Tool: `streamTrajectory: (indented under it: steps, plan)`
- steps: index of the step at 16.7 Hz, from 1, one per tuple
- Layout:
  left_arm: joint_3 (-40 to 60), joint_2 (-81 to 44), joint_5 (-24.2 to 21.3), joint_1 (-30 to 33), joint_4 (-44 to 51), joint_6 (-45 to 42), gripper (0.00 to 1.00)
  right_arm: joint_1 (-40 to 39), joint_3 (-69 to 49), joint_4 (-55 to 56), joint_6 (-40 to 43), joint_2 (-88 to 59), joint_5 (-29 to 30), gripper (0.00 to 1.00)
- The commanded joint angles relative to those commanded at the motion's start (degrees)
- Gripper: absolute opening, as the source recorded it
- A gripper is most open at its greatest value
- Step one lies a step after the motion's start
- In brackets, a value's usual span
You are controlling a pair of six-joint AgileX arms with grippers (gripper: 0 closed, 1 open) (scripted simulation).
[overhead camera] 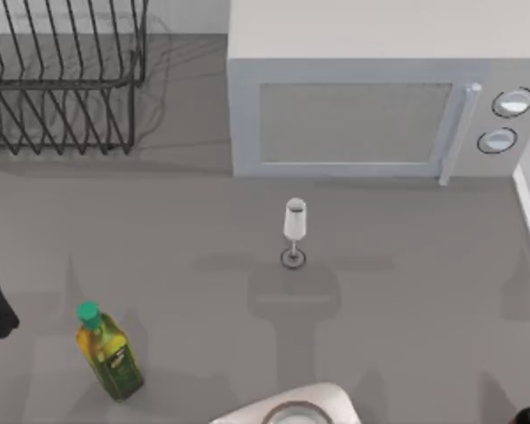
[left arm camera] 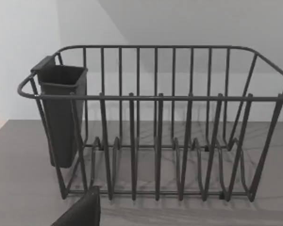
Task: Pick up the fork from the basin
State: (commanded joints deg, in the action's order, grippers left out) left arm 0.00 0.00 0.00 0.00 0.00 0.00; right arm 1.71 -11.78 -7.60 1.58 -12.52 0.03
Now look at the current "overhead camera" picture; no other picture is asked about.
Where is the large microwave knob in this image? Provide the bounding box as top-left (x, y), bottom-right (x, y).
top-left (491, 87), bottom-right (530, 118)

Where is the clear champagne glass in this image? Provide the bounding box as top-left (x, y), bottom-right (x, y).
top-left (280, 197), bottom-right (308, 269)

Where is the black wire dish rack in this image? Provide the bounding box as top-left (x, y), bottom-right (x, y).
top-left (0, 0), bottom-right (150, 156)

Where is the olive oil bottle green cap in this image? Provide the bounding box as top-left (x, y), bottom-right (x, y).
top-left (74, 300), bottom-right (145, 403)

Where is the small microwave knob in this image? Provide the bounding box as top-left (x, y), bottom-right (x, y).
top-left (476, 126), bottom-right (519, 155)

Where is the microwave door handle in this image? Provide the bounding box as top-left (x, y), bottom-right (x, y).
top-left (438, 82), bottom-right (483, 187)

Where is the pale microwave oven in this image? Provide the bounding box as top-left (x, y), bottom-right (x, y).
top-left (226, 0), bottom-right (530, 180)

